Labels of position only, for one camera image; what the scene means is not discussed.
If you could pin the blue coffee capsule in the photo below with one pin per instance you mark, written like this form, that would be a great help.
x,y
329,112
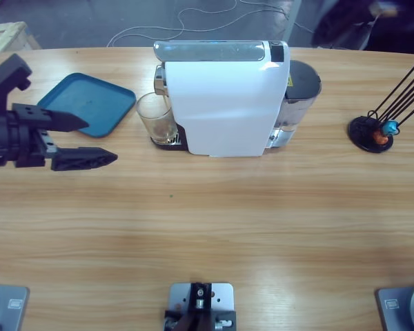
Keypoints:
x,y
390,128

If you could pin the black capsule holder with rods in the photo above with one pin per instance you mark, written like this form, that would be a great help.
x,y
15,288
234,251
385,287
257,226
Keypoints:
x,y
362,132

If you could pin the white capsule coffee machine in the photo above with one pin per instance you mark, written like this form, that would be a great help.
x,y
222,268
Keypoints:
x,y
224,110

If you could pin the clear water tank black lid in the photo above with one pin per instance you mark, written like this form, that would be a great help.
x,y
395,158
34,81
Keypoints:
x,y
302,82

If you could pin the orange coffee capsule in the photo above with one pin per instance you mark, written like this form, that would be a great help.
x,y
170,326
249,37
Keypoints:
x,y
379,137

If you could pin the light wooden crate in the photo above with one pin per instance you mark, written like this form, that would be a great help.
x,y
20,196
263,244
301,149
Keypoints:
x,y
7,36

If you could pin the silver coffee machine lever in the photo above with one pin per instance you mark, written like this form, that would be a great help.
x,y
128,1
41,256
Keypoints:
x,y
210,51

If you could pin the clear drinking glass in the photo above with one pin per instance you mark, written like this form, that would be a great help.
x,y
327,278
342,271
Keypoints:
x,y
155,110

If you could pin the blue plastic tray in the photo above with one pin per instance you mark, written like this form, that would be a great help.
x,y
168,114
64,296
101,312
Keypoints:
x,y
96,98

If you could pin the grey plate mount black post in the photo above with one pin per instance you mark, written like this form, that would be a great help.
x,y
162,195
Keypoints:
x,y
201,300

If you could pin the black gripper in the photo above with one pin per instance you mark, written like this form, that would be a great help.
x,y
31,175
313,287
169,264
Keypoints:
x,y
10,141

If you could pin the grey metal post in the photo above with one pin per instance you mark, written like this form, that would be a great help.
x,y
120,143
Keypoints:
x,y
292,20

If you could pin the person in dark clothes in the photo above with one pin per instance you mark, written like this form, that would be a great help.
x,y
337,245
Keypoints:
x,y
348,24

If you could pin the black drip tray metal grate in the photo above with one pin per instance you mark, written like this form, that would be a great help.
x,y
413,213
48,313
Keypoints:
x,y
175,147

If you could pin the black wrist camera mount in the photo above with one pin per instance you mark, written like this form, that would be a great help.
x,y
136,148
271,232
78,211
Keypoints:
x,y
12,74

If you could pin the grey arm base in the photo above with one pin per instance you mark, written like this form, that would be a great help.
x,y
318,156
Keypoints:
x,y
10,303
396,305

